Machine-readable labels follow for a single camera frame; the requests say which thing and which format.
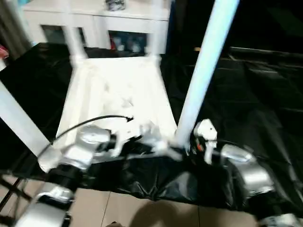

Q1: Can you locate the white plastic table top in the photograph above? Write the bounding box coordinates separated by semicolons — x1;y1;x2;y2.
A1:
37;55;184;172

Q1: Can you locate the white plastic table leg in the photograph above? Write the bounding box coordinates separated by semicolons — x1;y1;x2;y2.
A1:
0;79;52;157
145;0;172;62
176;0;240;148
60;0;88;62

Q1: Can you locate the black plastic mat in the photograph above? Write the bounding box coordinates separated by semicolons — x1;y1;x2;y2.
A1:
0;42;303;211

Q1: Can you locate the black horizontal bar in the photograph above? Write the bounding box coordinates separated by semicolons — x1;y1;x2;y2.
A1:
229;46;303;59

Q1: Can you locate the blue vertical panel edge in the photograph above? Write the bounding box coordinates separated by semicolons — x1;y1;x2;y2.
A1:
167;0;178;54

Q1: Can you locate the white glass-door cabinet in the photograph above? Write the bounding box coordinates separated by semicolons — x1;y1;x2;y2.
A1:
23;0;171;54

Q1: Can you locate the dark furniture with brass label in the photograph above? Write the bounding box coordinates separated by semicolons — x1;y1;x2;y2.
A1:
169;0;303;55

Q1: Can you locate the dark patterned bundle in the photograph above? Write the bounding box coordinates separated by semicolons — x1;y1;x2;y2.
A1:
105;0;126;12

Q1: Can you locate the grey curtain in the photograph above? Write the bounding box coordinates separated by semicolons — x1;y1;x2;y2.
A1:
0;0;32;58

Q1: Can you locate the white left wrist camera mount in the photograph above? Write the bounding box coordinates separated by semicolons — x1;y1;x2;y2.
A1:
111;127;143;158

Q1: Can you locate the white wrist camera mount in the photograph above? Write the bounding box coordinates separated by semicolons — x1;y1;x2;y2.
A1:
193;119;218;166
111;127;143;158

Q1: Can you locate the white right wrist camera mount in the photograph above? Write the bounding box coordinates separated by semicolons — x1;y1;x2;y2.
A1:
193;119;218;166

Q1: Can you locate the black folding table frame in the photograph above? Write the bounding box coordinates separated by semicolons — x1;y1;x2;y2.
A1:
0;172;34;218

